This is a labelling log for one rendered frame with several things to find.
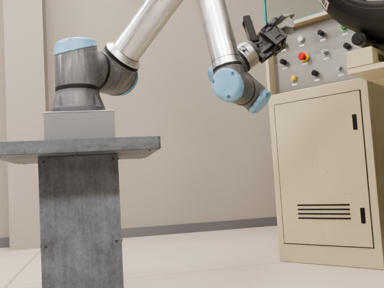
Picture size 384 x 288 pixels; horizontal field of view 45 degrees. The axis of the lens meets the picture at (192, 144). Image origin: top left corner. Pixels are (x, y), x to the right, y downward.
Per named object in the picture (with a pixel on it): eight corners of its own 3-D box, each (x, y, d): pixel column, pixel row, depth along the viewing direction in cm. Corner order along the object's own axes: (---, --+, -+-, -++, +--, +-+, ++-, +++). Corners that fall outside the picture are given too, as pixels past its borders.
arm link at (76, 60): (45, 88, 158) (43, 39, 160) (80, 95, 173) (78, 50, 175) (78, 81, 151) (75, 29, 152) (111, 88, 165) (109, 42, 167)
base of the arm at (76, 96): (48, 112, 149) (47, 82, 150) (52, 121, 167) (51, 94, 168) (107, 111, 153) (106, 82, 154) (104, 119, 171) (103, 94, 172)
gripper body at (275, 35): (286, 47, 158) (260, 67, 155) (268, 32, 161) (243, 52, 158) (288, 33, 151) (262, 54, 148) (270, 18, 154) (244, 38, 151)
